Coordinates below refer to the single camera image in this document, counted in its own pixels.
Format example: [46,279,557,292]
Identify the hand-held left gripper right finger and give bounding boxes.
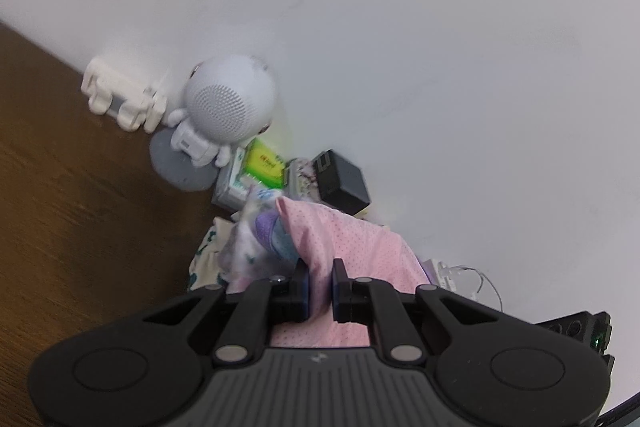
[331,258,498,365]

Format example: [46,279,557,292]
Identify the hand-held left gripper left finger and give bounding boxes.
[142,257,311,365]

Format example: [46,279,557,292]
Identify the pink blue purple garment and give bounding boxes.
[255,197,433,349]

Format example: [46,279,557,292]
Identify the folded pink floral cloth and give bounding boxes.
[217,187,301,295]

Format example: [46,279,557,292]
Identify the folded green flower cloth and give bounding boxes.
[187,217,241,293]

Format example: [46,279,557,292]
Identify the small floral jar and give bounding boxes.
[285,157,326,202]

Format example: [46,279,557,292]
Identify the black box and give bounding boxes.
[311,149,372,218]

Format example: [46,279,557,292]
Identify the white medicine box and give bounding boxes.
[212,147,286,210]

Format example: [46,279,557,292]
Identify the green packet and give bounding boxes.
[240,139,288,190]

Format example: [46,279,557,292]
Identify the white robot speaker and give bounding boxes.
[150,54,278,192]

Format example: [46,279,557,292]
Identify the white phone holder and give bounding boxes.
[81,57,168,134]

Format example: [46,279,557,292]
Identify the white cable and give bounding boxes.
[447,264,503,310]

